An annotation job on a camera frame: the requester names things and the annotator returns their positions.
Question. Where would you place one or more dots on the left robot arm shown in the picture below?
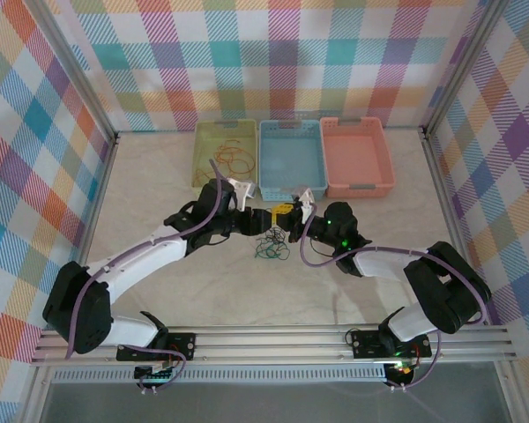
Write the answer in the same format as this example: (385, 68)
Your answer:
(150, 255)

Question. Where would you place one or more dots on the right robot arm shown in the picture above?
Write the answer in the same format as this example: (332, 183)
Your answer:
(379, 266)

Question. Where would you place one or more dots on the blue plastic basket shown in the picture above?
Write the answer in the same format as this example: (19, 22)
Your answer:
(291, 154)

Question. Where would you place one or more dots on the green plastic basket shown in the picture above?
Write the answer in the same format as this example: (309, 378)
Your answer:
(207, 150)

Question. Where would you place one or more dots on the pink plastic basket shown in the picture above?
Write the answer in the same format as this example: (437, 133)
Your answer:
(357, 154)

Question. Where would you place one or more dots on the grey metal panel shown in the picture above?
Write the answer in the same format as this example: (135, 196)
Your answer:
(264, 403)

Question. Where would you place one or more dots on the aluminium side rail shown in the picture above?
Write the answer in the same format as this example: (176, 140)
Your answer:
(443, 185)
(101, 185)

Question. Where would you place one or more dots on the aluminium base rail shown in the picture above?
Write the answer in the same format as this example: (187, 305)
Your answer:
(269, 343)

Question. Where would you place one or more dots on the aluminium frame post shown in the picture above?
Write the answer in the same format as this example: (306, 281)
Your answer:
(77, 66)
(463, 66)

